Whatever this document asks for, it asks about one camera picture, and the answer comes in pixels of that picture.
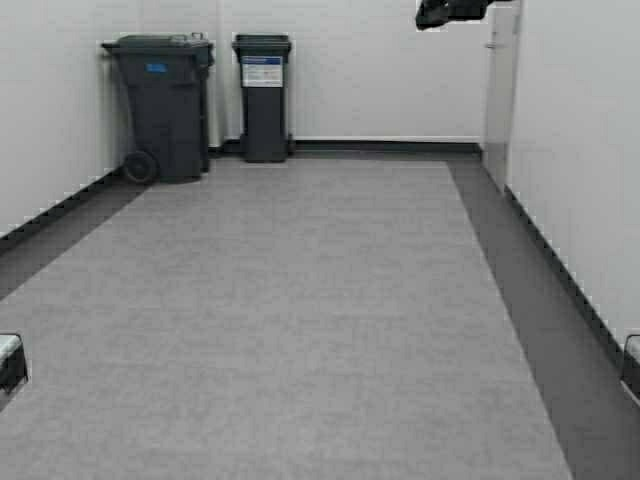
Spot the white side door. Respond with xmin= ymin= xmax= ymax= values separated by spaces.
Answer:
xmin=483 ymin=1 xmax=521 ymax=193

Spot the large dark grey wheeled bin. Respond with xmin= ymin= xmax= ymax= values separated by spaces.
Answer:
xmin=101 ymin=32 xmax=214 ymax=185

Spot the narrow dark grey labelled bin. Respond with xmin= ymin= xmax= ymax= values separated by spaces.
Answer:
xmin=232 ymin=34 xmax=293 ymax=163

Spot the silver robot base right corner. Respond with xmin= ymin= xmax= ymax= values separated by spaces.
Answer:
xmin=620 ymin=334 xmax=639 ymax=404

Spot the silver robot base left corner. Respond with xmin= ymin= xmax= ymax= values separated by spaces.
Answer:
xmin=1 ymin=332 xmax=29 ymax=395

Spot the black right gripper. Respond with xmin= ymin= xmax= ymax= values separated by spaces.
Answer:
xmin=414 ymin=0 xmax=513 ymax=30

